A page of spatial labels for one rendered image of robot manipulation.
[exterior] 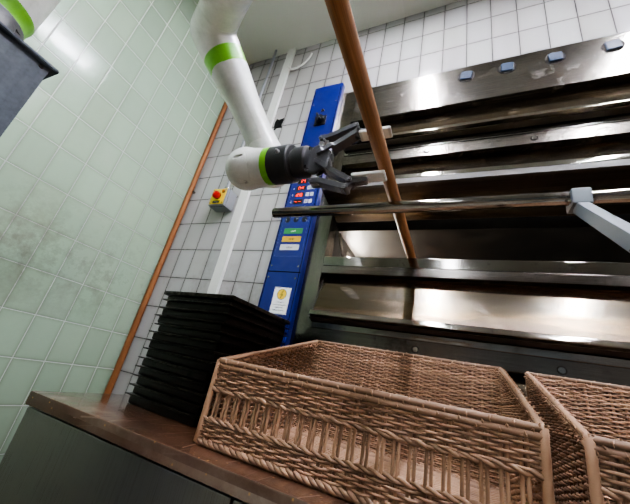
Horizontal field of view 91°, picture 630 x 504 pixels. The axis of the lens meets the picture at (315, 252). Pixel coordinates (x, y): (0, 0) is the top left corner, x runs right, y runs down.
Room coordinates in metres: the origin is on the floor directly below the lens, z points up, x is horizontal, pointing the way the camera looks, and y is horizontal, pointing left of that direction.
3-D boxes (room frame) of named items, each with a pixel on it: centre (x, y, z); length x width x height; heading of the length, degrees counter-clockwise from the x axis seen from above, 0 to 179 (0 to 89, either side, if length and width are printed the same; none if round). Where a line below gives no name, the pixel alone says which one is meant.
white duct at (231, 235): (1.36, 0.40, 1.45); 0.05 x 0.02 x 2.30; 63
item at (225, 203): (1.38, 0.51, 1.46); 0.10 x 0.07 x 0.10; 63
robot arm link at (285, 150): (0.63, 0.11, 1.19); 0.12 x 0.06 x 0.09; 153
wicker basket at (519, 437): (0.76, -0.20, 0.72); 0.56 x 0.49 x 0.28; 62
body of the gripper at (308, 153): (0.59, 0.05, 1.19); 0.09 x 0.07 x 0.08; 63
